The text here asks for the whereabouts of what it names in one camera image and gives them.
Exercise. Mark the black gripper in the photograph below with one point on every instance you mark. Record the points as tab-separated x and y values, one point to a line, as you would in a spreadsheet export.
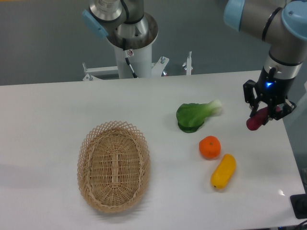
269	90

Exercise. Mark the purple sweet potato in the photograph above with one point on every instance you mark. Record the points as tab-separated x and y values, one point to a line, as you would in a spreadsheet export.
255	122

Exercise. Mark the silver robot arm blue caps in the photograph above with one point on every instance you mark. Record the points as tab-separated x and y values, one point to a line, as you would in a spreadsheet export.
284	28

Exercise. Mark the oval wicker basket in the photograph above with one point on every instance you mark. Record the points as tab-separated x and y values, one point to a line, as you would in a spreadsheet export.
113	169

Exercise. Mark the orange tangerine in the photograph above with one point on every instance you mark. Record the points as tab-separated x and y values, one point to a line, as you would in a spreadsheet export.
210	147

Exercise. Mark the green bok choy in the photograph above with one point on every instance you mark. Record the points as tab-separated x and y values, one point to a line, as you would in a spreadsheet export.
191	116

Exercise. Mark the yellow mango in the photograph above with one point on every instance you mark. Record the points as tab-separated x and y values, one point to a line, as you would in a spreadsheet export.
223	172

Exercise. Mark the black device at table edge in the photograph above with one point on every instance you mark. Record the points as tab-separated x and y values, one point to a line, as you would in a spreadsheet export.
299	205

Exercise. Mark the white clamp bracket with bolt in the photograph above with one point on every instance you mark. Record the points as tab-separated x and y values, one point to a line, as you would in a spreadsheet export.
187	65

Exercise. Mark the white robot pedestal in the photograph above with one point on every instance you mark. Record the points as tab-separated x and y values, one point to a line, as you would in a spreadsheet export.
133	42

